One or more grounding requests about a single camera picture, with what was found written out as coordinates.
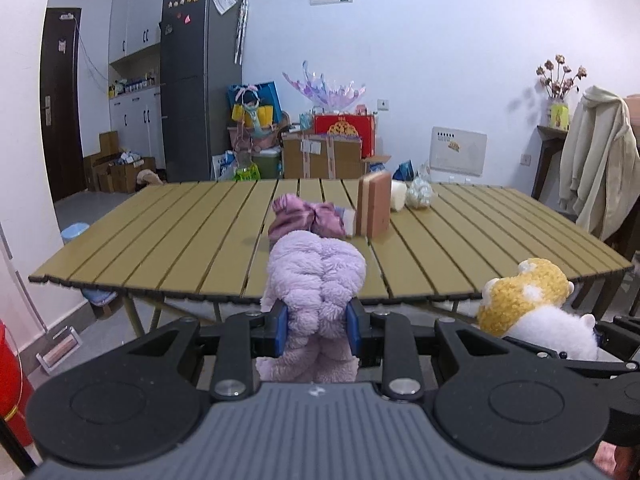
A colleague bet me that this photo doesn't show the lilac fluffy headband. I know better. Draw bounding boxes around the lilac fluffy headband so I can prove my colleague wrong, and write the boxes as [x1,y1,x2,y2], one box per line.
[256,231,367,384]

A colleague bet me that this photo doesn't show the purple satin bow scrunchie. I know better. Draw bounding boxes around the purple satin bow scrunchie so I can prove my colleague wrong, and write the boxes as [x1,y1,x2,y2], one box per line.
[268,193,354,244]

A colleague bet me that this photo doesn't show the white yellow plush hamster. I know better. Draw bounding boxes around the white yellow plush hamster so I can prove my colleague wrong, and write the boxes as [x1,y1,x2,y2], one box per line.
[476,258,598,361]

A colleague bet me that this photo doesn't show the pink brown sponge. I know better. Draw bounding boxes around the pink brown sponge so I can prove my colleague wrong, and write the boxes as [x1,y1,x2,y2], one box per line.
[356,171,392,238]

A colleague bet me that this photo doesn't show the folding slatted camping table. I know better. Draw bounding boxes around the folding slatted camping table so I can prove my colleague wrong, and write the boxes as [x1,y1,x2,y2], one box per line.
[28,178,636,338]

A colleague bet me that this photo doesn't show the white foam tape roll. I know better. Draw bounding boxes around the white foam tape roll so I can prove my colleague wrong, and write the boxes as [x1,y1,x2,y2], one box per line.
[390,180,408,211]

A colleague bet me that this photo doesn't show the crumpled clear plastic bag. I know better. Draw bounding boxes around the crumpled clear plastic bag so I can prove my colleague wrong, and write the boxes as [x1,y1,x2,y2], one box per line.
[405,177,437,209]

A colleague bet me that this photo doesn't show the green snack bag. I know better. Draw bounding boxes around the green snack bag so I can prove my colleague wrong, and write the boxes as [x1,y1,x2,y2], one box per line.
[233,162,260,182]

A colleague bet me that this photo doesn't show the large taped cardboard box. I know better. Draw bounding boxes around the large taped cardboard box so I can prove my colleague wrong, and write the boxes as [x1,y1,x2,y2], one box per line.
[282,133,364,180]

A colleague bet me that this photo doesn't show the red gift box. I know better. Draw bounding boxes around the red gift box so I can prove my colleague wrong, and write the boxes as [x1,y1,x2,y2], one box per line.
[312,114,376,158]

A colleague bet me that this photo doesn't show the cream hooded jacket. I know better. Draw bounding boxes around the cream hooded jacket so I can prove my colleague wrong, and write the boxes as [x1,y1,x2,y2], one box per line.
[559,86,639,240]

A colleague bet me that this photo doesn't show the blue gift bag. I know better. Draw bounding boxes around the blue gift bag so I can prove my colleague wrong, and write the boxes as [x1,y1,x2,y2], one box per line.
[226,81,282,127]

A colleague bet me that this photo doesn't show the open cardboard boxes by door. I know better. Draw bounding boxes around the open cardboard boxes by door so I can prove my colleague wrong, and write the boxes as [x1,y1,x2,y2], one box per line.
[84,131,156,194]

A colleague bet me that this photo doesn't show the iridescent flower bouquet wrap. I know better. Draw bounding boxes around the iridescent flower bouquet wrap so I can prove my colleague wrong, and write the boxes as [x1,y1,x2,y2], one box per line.
[282,61,367,113]

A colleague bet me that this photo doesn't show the light blue stool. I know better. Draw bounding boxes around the light blue stool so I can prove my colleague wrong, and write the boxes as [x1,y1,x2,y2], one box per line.
[61,222,90,245]

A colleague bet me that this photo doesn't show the white floor squeegee mop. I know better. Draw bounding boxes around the white floor squeegee mop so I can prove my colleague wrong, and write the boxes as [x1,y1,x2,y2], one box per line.
[1,231,87,375]

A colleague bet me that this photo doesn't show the dark wooden side table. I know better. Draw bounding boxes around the dark wooden side table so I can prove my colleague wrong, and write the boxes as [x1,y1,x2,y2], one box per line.
[530,125,567,200]

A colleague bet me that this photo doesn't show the white kitchen cabinets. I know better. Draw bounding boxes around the white kitchen cabinets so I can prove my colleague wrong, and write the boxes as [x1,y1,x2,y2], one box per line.
[108,0,165,168]

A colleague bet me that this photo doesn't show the red plastic bucket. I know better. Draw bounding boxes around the red plastic bucket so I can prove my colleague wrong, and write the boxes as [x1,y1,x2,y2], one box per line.
[0,324,34,446]

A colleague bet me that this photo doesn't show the dried flowers in vase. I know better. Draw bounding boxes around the dried flowers in vase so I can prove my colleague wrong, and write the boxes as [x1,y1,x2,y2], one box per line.
[535,54,588,101]

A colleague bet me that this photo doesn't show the dark grey refrigerator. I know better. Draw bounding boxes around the dark grey refrigerator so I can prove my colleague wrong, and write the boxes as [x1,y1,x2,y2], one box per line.
[160,0,242,183]

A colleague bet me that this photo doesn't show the dark brown door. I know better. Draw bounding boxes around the dark brown door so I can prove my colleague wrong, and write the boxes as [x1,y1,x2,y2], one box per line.
[40,8,86,202]

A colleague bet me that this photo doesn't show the white wall heater panel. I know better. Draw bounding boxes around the white wall heater panel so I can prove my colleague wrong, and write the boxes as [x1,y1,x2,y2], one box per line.
[430,127,488,177]

